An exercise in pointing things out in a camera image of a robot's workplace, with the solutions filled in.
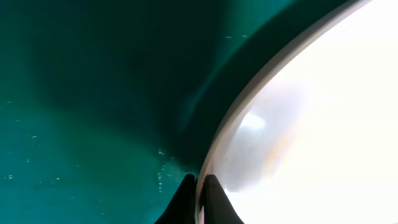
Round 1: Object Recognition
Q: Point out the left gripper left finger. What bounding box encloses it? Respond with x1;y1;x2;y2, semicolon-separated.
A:
155;174;197;224

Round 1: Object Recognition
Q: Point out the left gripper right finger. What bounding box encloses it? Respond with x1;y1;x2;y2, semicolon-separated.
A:
199;174;244;224

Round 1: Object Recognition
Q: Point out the white plate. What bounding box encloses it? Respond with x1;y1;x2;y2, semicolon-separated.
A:
197;0;397;223

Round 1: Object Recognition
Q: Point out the teal plastic tray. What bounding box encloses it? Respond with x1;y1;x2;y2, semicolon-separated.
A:
0;0;352;224

